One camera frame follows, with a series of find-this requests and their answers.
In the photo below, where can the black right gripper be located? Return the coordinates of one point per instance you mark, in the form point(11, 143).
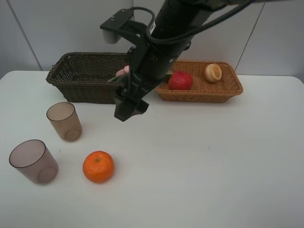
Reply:
point(148, 62)

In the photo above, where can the dark green pump bottle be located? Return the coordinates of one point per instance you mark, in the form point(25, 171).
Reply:
point(116, 79)

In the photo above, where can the pink spray bottle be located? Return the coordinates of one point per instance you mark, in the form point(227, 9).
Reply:
point(123, 71)

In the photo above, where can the red yellow apple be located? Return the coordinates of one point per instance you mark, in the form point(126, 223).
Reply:
point(180, 81)

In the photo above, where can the orange mandarin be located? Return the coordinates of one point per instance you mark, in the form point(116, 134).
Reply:
point(98, 167)

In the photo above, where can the brown translucent plastic cup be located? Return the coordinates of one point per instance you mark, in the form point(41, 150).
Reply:
point(65, 121)

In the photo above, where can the red orange round fruit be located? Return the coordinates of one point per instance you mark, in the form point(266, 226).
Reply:
point(213, 73)

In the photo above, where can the purple translucent plastic cup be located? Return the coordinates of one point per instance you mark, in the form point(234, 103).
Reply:
point(33, 159)

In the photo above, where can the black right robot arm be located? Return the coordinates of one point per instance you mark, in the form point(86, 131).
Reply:
point(159, 40)

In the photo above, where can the dark brown wicker basket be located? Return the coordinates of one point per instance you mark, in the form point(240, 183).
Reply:
point(83, 77)

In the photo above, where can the light orange wicker basket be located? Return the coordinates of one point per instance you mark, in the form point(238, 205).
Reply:
point(203, 91)

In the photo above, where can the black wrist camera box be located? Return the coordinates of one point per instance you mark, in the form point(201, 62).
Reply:
point(121, 25)

